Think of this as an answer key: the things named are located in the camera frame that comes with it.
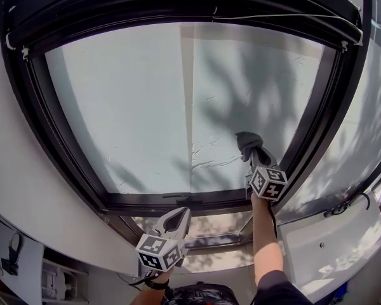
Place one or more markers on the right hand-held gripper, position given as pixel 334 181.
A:
pixel 268 183

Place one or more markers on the white shelf unit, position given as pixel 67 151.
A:
pixel 63 281

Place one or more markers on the adjacent frosted window pane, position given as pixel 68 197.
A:
pixel 352 138

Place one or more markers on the person's left forearm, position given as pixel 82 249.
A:
pixel 157 297

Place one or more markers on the person's right forearm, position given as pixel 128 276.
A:
pixel 266 249

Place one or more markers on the grey cloth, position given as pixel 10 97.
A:
pixel 247 141

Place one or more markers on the frosted window glass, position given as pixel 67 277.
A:
pixel 130 106

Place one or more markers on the black roller blind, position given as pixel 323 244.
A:
pixel 177 5

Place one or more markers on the white side table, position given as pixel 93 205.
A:
pixel 28 281

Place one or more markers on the white panel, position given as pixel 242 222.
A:
pixel 330 259

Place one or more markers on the black curved window latch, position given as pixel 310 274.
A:
pixel 339 206

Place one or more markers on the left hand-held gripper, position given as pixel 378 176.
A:
pixel 158 253

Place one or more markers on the black device with loop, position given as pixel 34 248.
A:
pixel 11 262

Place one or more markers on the black wristwatch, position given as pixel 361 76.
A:
pixel 157 285

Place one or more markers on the low window pane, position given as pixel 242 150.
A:
pixel 209 227

